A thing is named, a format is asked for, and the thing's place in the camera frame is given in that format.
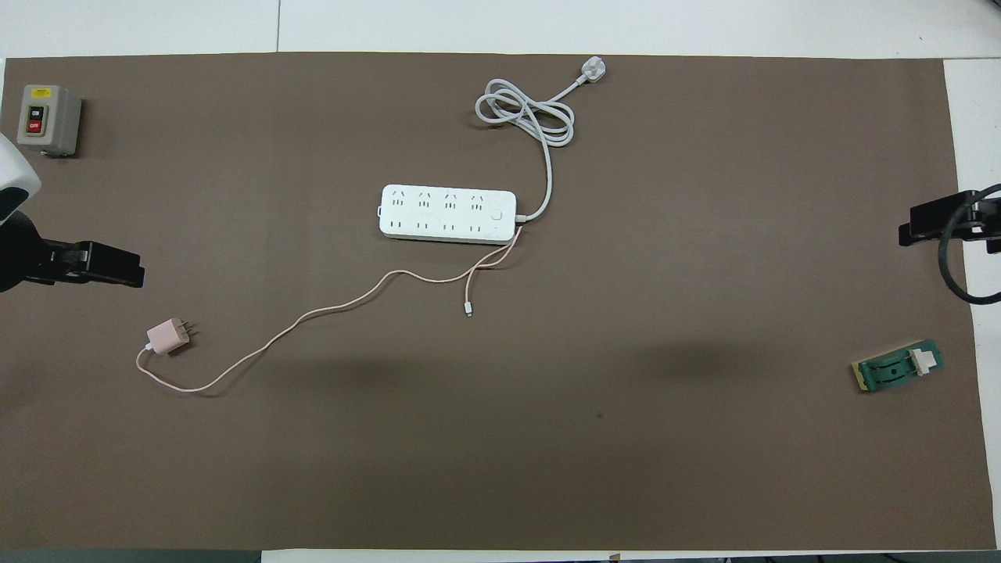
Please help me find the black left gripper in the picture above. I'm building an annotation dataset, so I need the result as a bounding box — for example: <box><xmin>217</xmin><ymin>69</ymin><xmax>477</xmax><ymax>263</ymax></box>
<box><xmin>0</xmin><ymin>210</ymin><xmax>147</xmax><ymax>295</ymax></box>

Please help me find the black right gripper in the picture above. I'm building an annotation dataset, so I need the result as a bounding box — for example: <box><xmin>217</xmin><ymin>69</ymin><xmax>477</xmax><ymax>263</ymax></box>
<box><xmin>897</xmin><ymin>189</ymin><xmax>1001</xmax><ymax>256</ymax></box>

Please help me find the pink charger plug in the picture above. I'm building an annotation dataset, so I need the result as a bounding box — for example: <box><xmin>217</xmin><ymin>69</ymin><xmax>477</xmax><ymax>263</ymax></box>
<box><xmin>145</xmin><ymin>316</ymin><xmax>198</xmax><ymax>357</ymax></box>

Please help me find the pink charging cable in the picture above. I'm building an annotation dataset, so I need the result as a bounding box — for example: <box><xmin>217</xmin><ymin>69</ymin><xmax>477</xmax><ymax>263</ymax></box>
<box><xmin>135</xmin><ymin>226</ymin><xmax>523</xmax><ymax>394</ymax></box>

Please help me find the green circuit board connector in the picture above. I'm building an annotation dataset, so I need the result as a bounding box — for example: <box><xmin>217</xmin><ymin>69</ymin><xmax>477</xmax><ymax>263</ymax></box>
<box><xmin>851</xmin><ymin>339</ymin><xmax>944</xmax><ymax>393</ymax></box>

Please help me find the white power strip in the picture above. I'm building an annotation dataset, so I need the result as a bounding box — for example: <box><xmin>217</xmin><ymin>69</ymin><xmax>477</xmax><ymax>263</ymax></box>
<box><xmin>379</xmin><ymin>184</ymin><xmax>518</xmax><ymax>246</ymax></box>

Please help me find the brown table mat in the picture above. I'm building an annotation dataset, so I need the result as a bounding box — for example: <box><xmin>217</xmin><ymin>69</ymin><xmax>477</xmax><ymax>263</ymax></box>
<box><xmin>0</xmin><ymin>52</ymin><xmax>998</xmax><ymax>552</ymax></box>

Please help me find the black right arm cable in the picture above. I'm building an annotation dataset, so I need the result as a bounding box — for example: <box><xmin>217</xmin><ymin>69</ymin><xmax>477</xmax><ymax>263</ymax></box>
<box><xmin>936</xmin><ymin>183</ymin><xmax>1001</xmax><ymax>305</ymax></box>

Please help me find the grey on-off switch box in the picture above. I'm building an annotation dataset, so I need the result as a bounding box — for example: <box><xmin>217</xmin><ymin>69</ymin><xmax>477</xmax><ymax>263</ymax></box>
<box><xmin>17</xmin><ymin>84</ymin><xmax>82</xmax><ymax>158</ymax></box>

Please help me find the white power strip cord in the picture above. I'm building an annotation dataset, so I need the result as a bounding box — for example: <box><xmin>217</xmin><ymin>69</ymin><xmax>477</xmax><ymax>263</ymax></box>
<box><xmin>475</xmin><ymin>56</ymin><xmax>608</xmax><ymax>224</ymax></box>

